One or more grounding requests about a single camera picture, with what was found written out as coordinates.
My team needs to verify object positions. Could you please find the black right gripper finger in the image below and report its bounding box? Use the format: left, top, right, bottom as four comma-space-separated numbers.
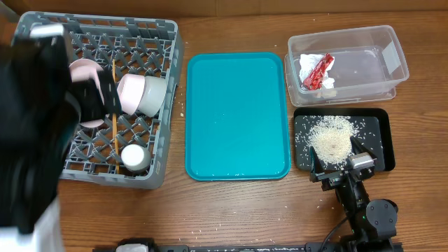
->
350, 136, 377, 161
310, 147, 324, 175

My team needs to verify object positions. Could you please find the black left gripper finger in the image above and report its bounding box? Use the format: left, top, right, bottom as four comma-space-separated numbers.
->
97, 69, 122, 115
71, 78, 106, 123

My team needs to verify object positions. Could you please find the wooden chopstick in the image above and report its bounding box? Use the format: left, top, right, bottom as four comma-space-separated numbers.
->
112, 59, 116, 83
112, 113, 120, 174

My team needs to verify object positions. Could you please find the large white plate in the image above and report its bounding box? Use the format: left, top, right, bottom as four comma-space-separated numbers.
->
69, 59, 104, 101

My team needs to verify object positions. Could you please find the pile of rice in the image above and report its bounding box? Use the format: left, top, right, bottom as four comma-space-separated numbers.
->
295, 115, 365, 170

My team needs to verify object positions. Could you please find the grey bowl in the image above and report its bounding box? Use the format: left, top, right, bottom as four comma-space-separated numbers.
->
137, 76, 167, 117

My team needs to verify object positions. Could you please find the white paper cup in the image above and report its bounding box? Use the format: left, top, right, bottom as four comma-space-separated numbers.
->
121, 144, 151, 173

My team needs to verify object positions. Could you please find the red snack wrapper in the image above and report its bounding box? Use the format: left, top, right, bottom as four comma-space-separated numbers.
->
302, 53, 334, 90

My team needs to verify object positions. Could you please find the white tissue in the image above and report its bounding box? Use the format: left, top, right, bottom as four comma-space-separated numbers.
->
299, 54, 335, 90

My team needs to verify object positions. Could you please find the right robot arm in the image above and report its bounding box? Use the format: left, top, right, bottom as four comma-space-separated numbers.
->
310, 136, 403, 252

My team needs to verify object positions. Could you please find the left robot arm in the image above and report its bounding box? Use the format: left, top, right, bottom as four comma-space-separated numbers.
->
1, 34, 121, 251

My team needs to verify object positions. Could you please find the black waste tray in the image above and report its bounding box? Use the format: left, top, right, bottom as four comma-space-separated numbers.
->
293, 107, 396, 172

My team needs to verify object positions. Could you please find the grey dish rack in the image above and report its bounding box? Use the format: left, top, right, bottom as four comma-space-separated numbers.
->
14, 11, 183, 189

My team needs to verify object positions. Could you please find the clear plastic bin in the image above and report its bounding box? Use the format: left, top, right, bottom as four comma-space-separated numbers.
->
284, 25, 410, 107

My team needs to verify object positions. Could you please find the teal plastic tray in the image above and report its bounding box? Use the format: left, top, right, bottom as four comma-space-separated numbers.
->
185, 52, 291, 181

